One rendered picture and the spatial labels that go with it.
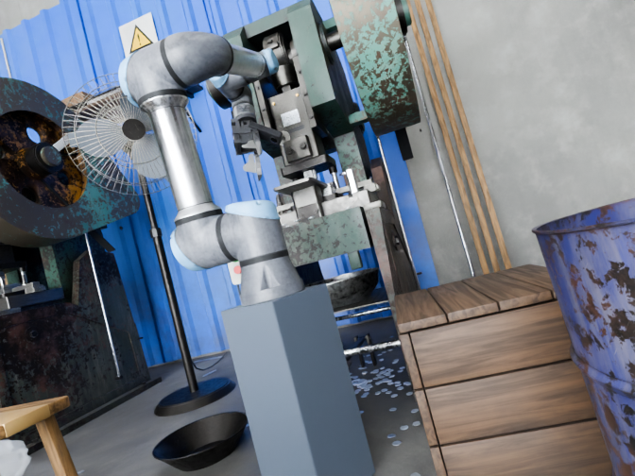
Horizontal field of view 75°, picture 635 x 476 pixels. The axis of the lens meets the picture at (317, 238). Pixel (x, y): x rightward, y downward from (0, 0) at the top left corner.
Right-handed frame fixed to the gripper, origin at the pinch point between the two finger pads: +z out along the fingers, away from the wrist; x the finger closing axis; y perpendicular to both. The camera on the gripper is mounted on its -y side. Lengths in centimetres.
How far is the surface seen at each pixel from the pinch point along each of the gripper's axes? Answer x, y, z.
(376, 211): 0.4, -33.4, 20.8
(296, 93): -8.7, -19.8, -38.0
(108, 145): -53, 61, -56
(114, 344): -148, 88, 13
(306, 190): -15.6, -16.4, 0.9
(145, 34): -123, 53, -211
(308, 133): -14.4, -22.1, -23.1
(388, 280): -8, -34, 42
